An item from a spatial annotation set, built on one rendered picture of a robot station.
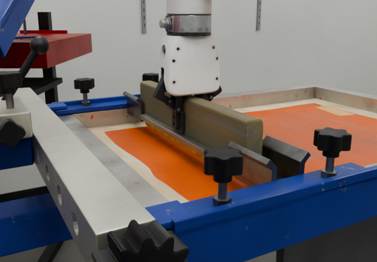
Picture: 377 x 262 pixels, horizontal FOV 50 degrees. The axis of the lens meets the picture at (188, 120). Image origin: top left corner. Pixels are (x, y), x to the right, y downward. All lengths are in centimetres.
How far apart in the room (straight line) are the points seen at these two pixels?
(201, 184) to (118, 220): 29
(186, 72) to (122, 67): 213
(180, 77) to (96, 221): 38
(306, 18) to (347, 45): 58
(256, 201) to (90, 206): 18
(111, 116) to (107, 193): 56
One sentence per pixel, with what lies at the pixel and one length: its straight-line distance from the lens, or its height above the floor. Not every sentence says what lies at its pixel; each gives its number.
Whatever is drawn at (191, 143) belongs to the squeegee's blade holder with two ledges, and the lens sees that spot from 67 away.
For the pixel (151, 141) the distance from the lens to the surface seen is 81.
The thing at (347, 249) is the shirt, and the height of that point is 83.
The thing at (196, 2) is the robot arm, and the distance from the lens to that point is 67.
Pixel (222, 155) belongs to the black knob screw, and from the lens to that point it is 42.
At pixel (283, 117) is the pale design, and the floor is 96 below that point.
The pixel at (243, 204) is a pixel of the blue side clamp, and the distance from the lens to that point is 44.
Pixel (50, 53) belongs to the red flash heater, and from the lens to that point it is 153.
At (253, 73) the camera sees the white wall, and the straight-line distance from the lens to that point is 334.
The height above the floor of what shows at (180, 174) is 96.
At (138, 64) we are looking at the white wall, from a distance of 283.
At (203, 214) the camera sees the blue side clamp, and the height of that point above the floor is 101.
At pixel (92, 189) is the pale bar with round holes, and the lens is 40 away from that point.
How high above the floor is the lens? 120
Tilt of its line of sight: 15 degrees down
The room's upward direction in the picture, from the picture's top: straight up
